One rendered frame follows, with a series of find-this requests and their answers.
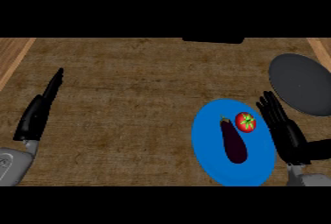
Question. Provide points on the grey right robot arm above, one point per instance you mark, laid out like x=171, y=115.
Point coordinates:
x=305, y=176

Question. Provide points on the dark purple eggplant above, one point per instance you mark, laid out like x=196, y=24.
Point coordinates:
x=233, y=144

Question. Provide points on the black appliance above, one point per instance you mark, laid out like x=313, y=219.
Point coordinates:
x=212, y=40

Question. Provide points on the red tomato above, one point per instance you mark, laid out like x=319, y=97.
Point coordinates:
x=245, y=122

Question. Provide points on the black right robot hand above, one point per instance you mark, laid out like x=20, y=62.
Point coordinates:
x=286, y=137

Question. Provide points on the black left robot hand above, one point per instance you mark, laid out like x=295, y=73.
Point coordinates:
x=35, y=116

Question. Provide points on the blue plate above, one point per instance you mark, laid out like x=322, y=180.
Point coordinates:
x=233, y=142

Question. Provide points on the dark grey pan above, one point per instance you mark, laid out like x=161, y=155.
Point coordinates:
x=302, y=84

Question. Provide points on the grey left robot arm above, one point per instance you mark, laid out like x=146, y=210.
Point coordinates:
x=16, y=163

